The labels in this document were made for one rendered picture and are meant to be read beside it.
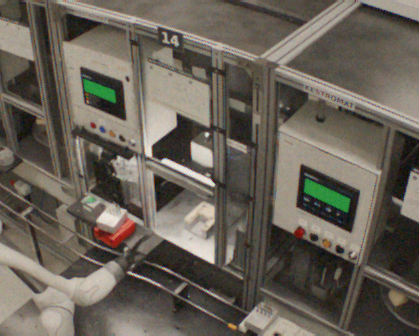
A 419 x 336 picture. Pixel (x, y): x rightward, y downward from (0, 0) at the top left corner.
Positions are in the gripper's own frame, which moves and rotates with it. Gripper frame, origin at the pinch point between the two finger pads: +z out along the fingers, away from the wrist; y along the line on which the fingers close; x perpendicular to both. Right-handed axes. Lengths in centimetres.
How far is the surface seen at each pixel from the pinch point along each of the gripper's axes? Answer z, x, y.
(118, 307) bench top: -12.4, 13.3, -44.5
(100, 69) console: 20, 39, 62
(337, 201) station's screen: 18, -76, 49
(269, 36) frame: 46, -29, 88
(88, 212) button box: 8, 47, -15
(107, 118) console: 20, 38, 37
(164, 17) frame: 35, 14, 88
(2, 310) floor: -28, 112, -112
